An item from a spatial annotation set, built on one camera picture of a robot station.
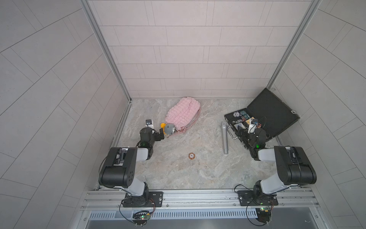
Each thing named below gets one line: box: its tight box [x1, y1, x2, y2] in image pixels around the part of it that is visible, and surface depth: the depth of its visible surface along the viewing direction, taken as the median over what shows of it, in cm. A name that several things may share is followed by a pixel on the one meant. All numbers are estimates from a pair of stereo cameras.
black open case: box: [223, 87, 301, 149], surface depth 97 cm
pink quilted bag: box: [164, 96, 202, 137], surface depth 104 cm
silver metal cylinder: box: [221, 121, 229, 155], surface depth 93 cm
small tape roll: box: [188, 152, 196, 160], surface depth 87 cm
